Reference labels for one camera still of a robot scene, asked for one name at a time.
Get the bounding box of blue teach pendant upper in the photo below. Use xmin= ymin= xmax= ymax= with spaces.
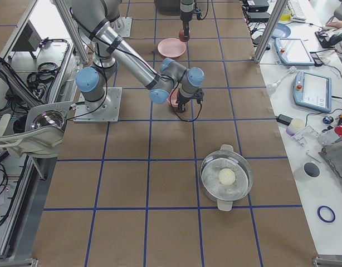
xmin=274 ymin=38 xmax=315 ymax=66

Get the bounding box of red apple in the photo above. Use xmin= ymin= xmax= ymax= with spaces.
xmin=178 ymin=29 xmax=190 ymax=43

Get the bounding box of blue plate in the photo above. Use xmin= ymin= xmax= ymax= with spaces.
xmin=271 ymin=23 xmax=291 ymax=39

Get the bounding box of white cup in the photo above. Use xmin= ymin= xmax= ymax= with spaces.
xmin=294 ymin=161 xmax=320 ymax=181

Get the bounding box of white steamed bun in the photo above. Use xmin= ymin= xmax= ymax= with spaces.
xmin=218 ymin=168 xmax=236 ymax=185

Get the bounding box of blue rubber ring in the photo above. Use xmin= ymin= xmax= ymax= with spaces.
xmin=317 ymin=205 xmax=336 ymax=223

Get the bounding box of grey cloth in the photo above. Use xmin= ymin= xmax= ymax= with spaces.
xmin=319 ymin=139 xmax=342 ymax=186

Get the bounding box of black computer box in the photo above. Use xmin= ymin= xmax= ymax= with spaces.
xmin=241 ymin=0 xmax=270 ymax=23

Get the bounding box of pink bowl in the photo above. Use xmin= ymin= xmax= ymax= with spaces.
xmin=167 ymin=90 xmax=178 ymax=107

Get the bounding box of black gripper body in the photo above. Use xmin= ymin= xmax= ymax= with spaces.
xmin=182 ymin=20 xmax=190 ymax=31
xmin=177 ymin=93 xmax=190 ymax=107

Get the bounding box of steel bowl on chair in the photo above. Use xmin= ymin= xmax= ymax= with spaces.
xmin=31 ymin=110 xmax=65 ymax=130

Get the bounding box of blue teach pendant lower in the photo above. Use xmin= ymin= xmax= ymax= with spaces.
xmin=292 ymin=71 xmax=332 ymax=113

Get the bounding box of steel steamer pot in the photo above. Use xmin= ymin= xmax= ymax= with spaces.
xmin=199 ymin=144 xmax=254 ymax=211

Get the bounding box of pink plate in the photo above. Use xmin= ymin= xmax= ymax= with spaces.
xmin=157 ymin=38 xmax=186 ymax=58

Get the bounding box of blue teach pendant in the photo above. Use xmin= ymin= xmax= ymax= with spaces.
xmin=274 ymin=38 xmax=315 ymax=66
xmin=292 ymin=71 xmax=332 ymax=113

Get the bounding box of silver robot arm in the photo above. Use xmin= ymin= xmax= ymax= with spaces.
xmin=179 ymin=0 xmax=194 ymax=42
xmin=71 ymin=1 xmax=204 ymax=112

